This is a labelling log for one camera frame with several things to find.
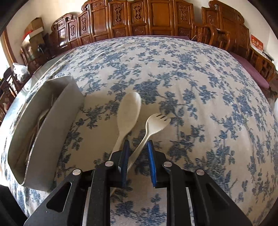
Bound cream plastic spoon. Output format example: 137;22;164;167
109;92;141;160

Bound wooden armchair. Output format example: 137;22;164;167
191;22;234;51

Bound carved wooden long bench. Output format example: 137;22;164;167
50;0;194;54

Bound carved wooden side bench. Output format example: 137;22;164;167
202;1;276;82

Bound red calendar card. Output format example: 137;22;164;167
250;34;263;53

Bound blue floral tablecloth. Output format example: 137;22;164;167
1;36;277;225

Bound white plastic bag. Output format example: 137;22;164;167
13;63;30;83

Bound stacked cardboard boxes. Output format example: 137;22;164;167
20;17;45;65

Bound cream plastic fork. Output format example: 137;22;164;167
109;112;172;196

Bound dark wooden chair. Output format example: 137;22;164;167
1;67;23;110

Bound grey metal utensil tray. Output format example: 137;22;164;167
6;74;85;193

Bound purple side cushion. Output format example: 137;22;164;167
230;52;269;90

